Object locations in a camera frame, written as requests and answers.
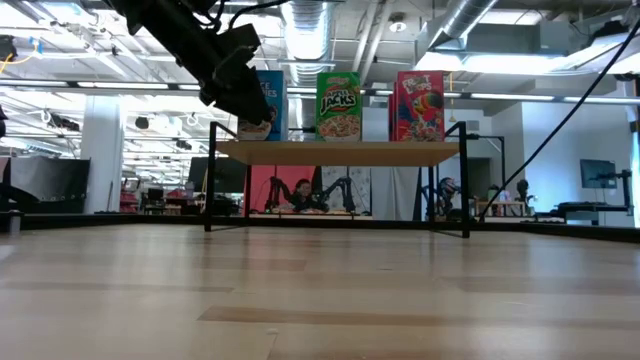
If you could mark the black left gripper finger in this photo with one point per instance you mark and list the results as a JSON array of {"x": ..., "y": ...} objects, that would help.
[{"x": 250, "y": 107}]

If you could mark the blue Rice Krispies cereal box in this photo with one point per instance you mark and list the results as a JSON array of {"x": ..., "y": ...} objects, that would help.
[{"x": 275, "y": 100}]

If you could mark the green cereal box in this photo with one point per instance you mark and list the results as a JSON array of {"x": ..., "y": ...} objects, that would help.
[{"x": 339, "y": 107}]

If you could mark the red Froot Loops cereal box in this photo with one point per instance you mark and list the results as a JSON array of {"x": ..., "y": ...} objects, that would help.
[
  {"x": 420, "y": 107},
  {"x": 393, "y": 115}
]

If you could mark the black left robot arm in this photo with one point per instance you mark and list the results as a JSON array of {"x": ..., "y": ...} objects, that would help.
[{"x": 165, "y": 25}]

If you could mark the black monitor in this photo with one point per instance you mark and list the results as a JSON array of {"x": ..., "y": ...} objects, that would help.
[{"x": 220, "y": 175}]

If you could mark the black track spotlight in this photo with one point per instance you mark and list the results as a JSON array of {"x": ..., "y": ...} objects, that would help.
[{"x": 141, "y": 122}]

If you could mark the ceiling light bar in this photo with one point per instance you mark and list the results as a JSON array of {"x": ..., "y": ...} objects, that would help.
[
  {"x": 125, "y": 85},
  {"x": 550, "y": 97}
]

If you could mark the white patterned backdrop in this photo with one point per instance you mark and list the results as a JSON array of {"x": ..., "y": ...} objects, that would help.
[{"x": 360, "y": 175}]

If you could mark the red storage bins rack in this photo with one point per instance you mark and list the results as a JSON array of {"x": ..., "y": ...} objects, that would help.
[{"x": 129, "y": 200}]

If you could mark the white backdrop curtain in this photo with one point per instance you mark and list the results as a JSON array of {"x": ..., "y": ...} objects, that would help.
[{"x": 395, "y": 190}]

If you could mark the round ceiling fixture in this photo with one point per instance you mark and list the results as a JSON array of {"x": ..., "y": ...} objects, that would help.
[{"x": 397, "y": 24}]

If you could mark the black partition panel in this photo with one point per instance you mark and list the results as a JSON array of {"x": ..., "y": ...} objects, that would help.
[{"x": 55, "y": 180}]

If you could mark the black ceiling device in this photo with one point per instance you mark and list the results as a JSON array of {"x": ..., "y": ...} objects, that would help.
[{"x": 7, "y": 47}]

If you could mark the small wooden rack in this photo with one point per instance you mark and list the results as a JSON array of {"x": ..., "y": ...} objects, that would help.
[{"x": 500, "y": 206}]

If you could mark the dark desk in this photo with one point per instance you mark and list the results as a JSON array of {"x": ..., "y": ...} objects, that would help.
[{"x": 590, "y": 206}]

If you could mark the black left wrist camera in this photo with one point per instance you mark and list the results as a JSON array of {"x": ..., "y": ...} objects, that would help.
[{"x": 240, "y": 37}]

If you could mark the silver ventilation duct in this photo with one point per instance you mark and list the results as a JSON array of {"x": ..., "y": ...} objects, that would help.
[
  {"x": 465, "y": 17},
  {"x": 307, "y": 40}
]

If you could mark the wooden shelf with black frame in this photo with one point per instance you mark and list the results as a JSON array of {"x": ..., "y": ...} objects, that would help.
[{"x": 340, "y": 153}]

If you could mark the black metal bracket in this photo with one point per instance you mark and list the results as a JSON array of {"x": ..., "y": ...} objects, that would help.
[{"x": 487, "y": 136}]

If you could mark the wall-mounted monitor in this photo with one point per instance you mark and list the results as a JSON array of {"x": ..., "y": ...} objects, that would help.
[{"x": 597, "y": 174}]

